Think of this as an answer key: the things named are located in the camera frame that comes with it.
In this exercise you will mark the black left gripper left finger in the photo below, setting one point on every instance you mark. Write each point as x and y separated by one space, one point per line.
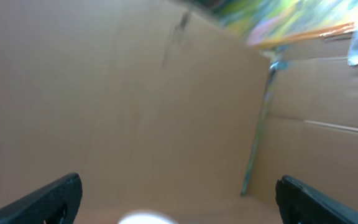
57 202

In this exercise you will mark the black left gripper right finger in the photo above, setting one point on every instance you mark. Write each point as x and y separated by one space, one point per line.
301 204

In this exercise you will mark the brown cardboard box wall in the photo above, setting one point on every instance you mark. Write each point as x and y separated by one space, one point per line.
156 109

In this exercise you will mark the colourful printed sheet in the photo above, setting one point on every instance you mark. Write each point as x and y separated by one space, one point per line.
268 23

